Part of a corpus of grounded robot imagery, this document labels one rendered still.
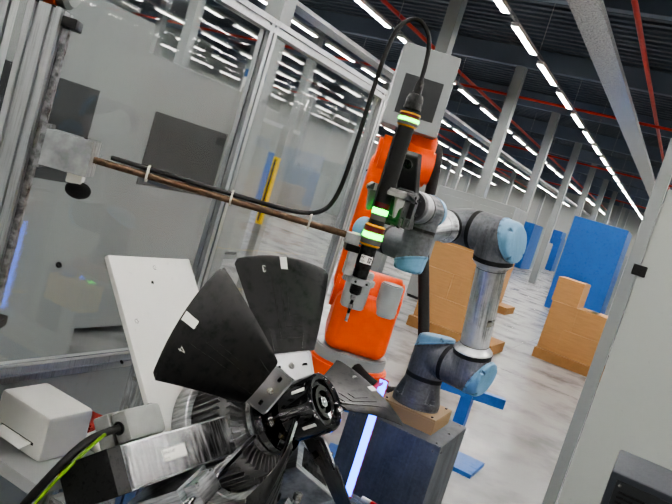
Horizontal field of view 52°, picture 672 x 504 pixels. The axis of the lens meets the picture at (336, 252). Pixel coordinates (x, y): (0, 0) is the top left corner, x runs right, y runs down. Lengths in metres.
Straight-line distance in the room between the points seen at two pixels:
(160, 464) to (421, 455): 1.04
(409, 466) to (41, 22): 1.50
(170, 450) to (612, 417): 2.24
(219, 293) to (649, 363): 2.21
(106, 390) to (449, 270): 7.79
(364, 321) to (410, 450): 3.30
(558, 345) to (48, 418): 9.45
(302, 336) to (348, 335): 3.91
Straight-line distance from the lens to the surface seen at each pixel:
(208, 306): 1.24
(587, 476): 3.23
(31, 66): 1.44
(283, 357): 1.47
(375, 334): 5.39
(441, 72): 5.43
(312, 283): 1.56
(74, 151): 1.42
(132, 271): 1.52
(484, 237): 1.97
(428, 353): 2.15
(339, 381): 1.66
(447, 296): 9.58
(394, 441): 2.13
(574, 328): 10.64
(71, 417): 1.72
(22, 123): 1.45
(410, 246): 1.66
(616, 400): 3.16
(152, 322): 1.51
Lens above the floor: 1.65
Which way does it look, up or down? 6 degrees down
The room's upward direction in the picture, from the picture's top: 17 degrees clockwise
